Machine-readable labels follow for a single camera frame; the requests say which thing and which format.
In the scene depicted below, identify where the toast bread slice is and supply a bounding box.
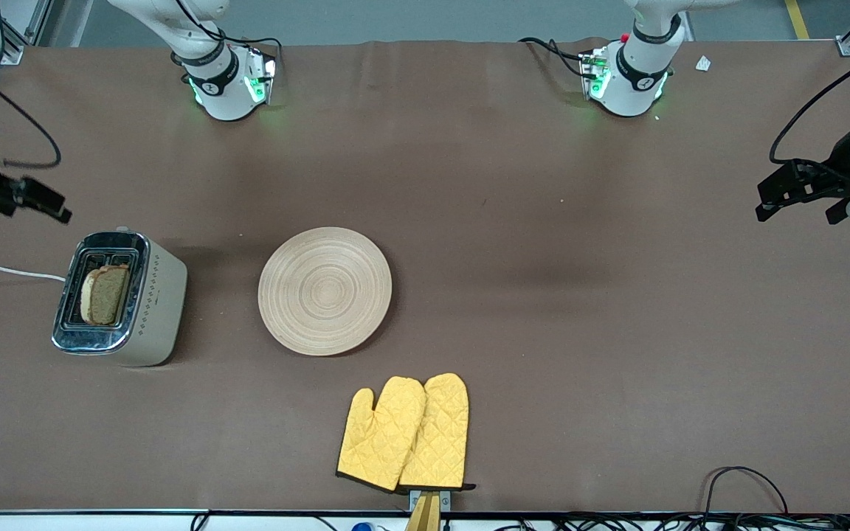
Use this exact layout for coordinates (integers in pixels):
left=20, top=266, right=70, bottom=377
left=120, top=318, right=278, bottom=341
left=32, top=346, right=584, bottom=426
left=80, top=264, right=131, bottom=326

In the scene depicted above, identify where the round wooden plate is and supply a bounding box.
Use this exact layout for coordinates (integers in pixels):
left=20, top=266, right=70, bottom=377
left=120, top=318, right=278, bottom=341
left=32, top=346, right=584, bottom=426
left=258, top=226, right=393, bottom=357

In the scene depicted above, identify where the beige chrome toaster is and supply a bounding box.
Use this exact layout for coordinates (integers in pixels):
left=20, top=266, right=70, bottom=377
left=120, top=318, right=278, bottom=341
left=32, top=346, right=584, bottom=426
left=51, top=230, right=188, bottom=367

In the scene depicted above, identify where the yellow quilted oven mitt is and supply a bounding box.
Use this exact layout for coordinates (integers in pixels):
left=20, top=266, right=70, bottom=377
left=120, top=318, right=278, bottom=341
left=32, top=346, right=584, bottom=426
left=398, top=372, right=471, bottom=491
left=336, top=376, right=426, bottom=493

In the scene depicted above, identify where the wooden stick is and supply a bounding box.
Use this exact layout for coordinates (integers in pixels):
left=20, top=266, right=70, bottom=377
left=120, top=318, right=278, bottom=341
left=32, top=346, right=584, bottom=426
left=405, top=493, right=441, bottom=531

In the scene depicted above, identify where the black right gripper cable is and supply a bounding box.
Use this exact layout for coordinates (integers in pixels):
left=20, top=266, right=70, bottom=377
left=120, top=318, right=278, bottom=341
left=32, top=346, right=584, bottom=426
left=0, top=74, right=63, bottom=170

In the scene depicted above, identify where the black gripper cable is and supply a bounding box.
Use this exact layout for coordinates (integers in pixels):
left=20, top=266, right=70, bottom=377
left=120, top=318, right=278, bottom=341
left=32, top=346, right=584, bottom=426
left=768, top=35, right=850, bottom=164
left=0, top=74, right=63, bottom=170

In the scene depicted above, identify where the white toaster power cable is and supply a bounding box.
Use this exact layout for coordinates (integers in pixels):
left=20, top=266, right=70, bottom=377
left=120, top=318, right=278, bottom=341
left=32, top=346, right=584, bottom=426
left=0, top=264, right=66, bottom=282

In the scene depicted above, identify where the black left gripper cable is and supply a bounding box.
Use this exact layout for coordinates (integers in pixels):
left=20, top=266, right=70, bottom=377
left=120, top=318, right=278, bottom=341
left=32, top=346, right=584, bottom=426
left=768, top=35, right=850, bottom=164

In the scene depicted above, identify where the black right arm base cable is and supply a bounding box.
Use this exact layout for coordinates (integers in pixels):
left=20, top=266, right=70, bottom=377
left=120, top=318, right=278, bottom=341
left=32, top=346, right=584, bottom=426
left=173, top=0, right=283, bottom=69

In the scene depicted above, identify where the black arm base cable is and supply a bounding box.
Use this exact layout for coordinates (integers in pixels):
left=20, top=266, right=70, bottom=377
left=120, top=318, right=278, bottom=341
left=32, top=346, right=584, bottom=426
left=173, top=0, right=283, bottom=69
left=519, top=37, right=590, bottom=79

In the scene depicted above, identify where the black looped cable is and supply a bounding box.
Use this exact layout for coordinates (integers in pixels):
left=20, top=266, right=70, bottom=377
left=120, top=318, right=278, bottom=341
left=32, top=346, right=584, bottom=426
left=704, top=466, right=789, bottom=517

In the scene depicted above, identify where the black left arm base cable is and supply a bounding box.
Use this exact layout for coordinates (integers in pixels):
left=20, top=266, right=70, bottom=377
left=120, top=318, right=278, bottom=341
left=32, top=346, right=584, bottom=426
left=519, top=37, right=590, bottom=79

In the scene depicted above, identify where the black cable bundle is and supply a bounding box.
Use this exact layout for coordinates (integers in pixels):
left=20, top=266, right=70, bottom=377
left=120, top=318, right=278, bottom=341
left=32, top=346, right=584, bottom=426
left=499, top=513, right=850, bottom=531

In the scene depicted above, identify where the small metal bracket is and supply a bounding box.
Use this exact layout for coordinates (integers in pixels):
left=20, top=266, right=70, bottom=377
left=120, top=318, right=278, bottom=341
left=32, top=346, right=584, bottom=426
left=409, top=489, right=452, bottom=513

